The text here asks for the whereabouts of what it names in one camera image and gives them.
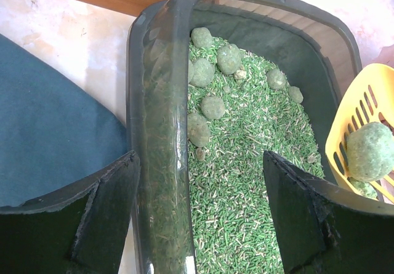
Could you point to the green cat litter pellets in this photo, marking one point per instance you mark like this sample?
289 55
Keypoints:
250 107

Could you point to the dark teal folded cloth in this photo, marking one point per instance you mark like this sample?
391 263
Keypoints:
52 132

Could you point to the dark grey litter box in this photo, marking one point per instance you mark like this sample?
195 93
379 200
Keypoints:
315 49

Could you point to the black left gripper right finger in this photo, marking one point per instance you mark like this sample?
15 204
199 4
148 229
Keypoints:
322 228

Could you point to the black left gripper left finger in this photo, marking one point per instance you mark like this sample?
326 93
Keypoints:
80 228

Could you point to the yellow litter scoop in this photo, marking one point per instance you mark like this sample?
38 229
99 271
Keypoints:
369 98

